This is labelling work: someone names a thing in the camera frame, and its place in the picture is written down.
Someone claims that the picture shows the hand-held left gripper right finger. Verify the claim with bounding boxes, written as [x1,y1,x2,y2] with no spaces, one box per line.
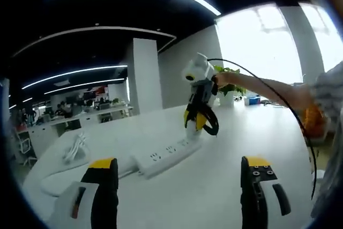
[240,155,317,229]

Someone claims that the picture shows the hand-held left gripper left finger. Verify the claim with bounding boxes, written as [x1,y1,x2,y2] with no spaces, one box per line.
[47,157,119,229]

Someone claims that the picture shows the white charger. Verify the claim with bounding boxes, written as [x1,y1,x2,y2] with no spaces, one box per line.
[185,120,205,141]

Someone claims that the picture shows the white power strip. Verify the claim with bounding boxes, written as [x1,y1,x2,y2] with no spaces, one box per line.
[130,135,202,179]

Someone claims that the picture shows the white desk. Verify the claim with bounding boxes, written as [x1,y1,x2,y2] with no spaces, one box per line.
[23,102,316,229]

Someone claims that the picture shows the potted green plant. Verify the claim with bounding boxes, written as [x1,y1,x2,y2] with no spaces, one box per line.
[213,64,249,107]

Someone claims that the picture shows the blue box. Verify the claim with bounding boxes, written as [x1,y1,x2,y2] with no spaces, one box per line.
[245,96,261,106]

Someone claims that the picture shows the white office workstation row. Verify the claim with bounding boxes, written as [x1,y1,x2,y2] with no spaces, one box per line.
[26,105,134,144]

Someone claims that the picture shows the white office chair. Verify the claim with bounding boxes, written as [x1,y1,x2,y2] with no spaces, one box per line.
[15,131,38,166]

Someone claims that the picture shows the person's shirt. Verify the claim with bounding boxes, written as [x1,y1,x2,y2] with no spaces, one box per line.
[310,61,343,220]

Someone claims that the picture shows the white power strip cable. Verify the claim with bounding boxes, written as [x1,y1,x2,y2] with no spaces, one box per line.
[40,131,140,198]

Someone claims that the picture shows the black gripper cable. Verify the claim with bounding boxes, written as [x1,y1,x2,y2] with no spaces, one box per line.
[206,57,319,201]

